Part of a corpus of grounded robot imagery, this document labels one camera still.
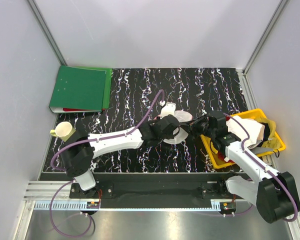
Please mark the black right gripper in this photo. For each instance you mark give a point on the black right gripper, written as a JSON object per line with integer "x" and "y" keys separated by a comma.
{"x": 195, "y": 123}

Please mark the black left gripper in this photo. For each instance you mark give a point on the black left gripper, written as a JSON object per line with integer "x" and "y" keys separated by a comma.
{"x": 170, "y": 136}

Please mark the white pink mesh laundry bag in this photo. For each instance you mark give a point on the white pink mesh laundry bag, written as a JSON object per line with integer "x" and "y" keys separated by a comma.
{"x": 180, "y": 135}

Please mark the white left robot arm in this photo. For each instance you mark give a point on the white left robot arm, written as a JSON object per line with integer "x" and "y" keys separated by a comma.
{"x": 78, "y": 152}

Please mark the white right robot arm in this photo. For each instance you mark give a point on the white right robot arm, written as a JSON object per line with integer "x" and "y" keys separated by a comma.
{"x": 273, "y": 193}

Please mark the yellow plastic bin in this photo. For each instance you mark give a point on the yellow plastic bin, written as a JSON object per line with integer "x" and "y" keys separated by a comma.
{"x": 239, "y": 155}

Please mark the white garment in bin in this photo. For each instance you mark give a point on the white garment in bin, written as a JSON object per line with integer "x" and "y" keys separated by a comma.
{"x": 254, "y": 129}

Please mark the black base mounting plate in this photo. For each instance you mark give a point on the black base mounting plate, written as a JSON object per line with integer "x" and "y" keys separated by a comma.
{"x": 156, "y": 191}

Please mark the cream yellow mug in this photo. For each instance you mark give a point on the cream yellow mug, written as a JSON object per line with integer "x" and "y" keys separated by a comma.
{"x": 64, "y": 130}

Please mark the red folder under binder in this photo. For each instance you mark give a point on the red folder under binder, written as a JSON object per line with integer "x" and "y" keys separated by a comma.
{"x": 75, "y": 110}

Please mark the green ring binder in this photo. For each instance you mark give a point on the green ring binder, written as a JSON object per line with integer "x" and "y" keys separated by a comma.
{"x": 86, "y": 88}

